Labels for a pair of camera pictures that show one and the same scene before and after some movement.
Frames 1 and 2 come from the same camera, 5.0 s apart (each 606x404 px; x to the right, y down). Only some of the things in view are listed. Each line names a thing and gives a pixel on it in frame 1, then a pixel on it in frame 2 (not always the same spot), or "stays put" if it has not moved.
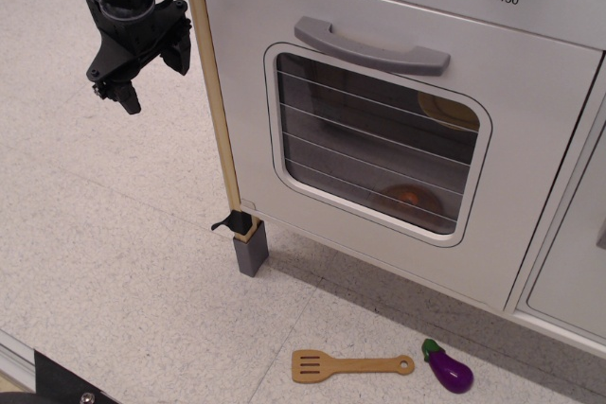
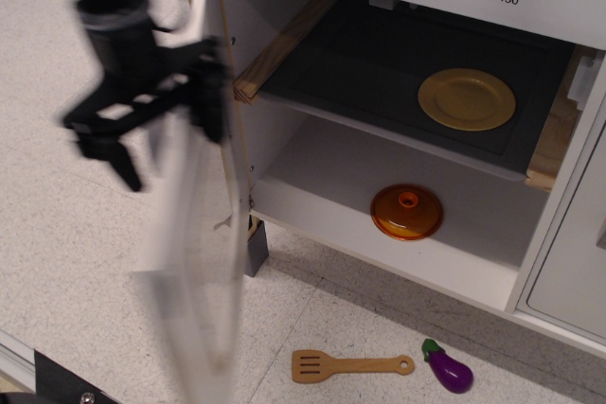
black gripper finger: (127, 96) -> (115, 151)
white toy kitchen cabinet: (439, 114) stays put
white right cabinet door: (566, 288) stays put
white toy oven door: (403, 117) -> (192, 255)
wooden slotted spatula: (310, 366) stays put
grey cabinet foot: (254, 253) stays put
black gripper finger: (178, 56) -> (211, 98)
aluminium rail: (17, 362) stays put
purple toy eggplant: (452, 373) stays put
